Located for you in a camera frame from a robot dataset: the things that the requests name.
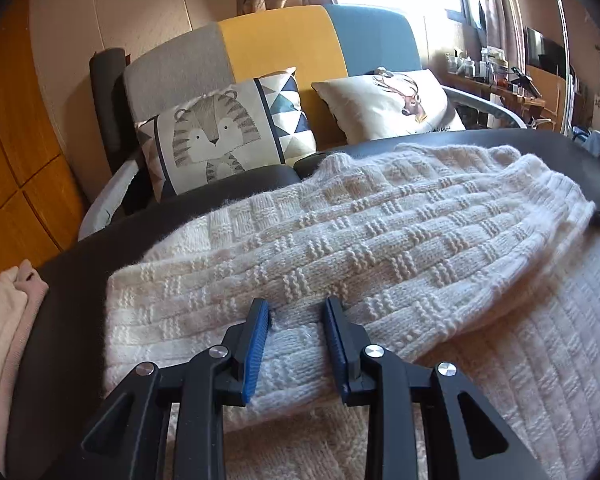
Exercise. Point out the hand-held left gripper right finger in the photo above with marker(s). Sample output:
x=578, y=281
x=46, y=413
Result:
x=335, y=355

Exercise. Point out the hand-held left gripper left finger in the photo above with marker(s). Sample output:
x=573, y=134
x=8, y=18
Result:
x=257, y=355

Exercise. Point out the cream knit sweater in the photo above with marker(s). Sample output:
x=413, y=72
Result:
x=380, y=240

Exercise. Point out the light wooden cabinet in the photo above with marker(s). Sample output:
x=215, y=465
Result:
x=550, y=90

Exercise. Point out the wooden side table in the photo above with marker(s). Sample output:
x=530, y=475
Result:
x=525, y=102

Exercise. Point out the black television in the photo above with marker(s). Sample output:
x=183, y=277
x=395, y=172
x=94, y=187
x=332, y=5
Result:
x=542, y=50

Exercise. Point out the white metal pole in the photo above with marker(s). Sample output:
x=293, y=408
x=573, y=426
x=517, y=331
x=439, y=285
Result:
x=565, y=35

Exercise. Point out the tiger print cushion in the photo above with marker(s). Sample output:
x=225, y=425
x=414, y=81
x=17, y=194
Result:
x=215, y=135

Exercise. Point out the pink folded garment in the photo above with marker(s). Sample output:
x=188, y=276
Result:
x=30, y=285

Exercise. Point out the deer print cushion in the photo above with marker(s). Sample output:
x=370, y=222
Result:
x=380, y=105

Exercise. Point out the grey yellow blue sofa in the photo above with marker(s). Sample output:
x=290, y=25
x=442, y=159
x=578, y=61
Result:
x=280, y=40

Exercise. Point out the orange wooden wardrobe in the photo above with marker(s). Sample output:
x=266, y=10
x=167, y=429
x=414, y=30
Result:
x=20, y=135

